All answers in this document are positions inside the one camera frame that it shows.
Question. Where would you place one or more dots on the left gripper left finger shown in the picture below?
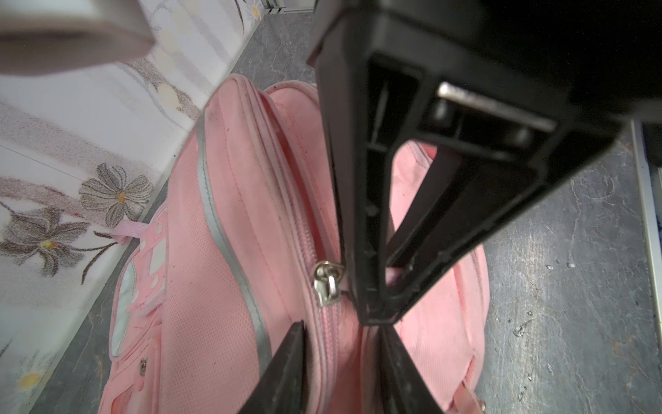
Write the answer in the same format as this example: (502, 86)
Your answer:
(280, 389)

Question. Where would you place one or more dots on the pink backpack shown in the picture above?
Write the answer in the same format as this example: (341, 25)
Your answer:
(245, 245)

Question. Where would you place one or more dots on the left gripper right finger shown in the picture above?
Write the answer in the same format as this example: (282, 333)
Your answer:
(402, 388)

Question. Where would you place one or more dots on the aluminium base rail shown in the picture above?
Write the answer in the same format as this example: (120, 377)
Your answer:
(649, 182)

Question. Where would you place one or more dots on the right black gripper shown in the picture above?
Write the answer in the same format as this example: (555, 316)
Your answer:
(542, 56)

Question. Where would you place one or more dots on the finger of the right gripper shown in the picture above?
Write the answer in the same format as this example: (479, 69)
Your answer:
(424, 172)

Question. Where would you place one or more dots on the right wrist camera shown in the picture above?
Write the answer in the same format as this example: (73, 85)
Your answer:
(45, 37)

